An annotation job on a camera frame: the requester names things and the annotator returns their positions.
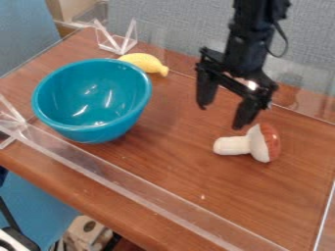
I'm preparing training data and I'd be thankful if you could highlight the yellow toy banana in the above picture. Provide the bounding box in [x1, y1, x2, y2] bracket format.
[118, 53, 168, 76]

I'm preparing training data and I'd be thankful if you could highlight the clear acrylic left bracket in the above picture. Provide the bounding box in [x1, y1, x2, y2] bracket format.
[0, 94, 26, 150]

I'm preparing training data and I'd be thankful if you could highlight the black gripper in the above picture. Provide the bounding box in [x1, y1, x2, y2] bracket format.
[194, 47, 278, 129]

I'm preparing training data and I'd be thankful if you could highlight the clear acrylic back barrier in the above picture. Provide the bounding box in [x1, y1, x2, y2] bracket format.
[141, 29, 335, 125]

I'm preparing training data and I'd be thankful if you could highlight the clear acrylic barrier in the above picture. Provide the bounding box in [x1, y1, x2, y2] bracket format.
[141, 29, 335, 125]
[9, 124, 288, 251]

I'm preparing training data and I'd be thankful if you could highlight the clear acrylic corner bracket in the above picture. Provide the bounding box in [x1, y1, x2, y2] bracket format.
[92, 18, 140, 56]

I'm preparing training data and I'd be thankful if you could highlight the white block under table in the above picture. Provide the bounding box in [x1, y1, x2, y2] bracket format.
[61, 215, 113, 251]

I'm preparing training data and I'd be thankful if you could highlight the clear acrylic front barrier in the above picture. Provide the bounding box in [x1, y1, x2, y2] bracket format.
[9, 124, 288, 251]

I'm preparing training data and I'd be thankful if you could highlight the blue bowl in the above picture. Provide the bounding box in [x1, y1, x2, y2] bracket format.
[32, 58, 152, 144]

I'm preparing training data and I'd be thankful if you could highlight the white brown toy mushroom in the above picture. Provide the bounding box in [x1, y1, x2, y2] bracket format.
[213, 124, 281, 163]

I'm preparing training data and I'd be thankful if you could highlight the black cable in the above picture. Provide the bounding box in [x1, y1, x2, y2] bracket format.
[264, 19, 290, 59]

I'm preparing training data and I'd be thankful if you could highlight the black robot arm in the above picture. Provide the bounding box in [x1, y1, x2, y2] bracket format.
[194, 0, 290, 129]

